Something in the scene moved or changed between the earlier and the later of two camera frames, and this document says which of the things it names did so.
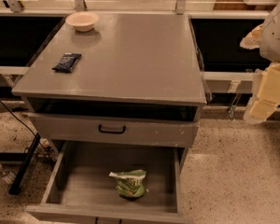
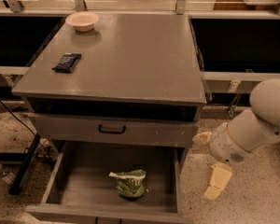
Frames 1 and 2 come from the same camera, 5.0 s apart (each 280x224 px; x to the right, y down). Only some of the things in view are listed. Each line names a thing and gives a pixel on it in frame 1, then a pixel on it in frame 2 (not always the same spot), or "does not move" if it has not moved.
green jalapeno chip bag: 131,183 does not move
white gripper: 276,39 to 222,144
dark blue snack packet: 67,63 does not move
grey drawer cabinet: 119,95 does not move
